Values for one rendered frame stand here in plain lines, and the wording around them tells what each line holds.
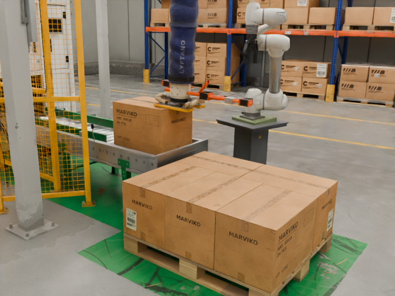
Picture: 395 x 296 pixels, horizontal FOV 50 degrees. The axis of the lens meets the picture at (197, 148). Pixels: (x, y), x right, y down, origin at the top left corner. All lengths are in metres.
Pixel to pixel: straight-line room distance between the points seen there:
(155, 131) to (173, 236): 1.05
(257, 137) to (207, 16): 7.80
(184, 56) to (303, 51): 8.66
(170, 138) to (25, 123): 1.14
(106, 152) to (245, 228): 1.75
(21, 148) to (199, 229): 1.52
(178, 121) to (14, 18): 1.46
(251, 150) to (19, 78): 2.08
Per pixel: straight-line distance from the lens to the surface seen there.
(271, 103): 3.91
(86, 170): 3.90
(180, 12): 3.37
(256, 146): 4.01
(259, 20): 3.10
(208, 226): 2.60
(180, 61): 3.41
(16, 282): 3.05
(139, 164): 3.50
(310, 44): 11.84
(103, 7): 6.60
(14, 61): 3.30
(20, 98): 3.34
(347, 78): 10.24
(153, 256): 3.09
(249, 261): 2.53
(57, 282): 2.97
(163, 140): 3.48
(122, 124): 3.78
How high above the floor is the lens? 1.59
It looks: 16 degrees down
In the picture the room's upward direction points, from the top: 1 degrees clockwise
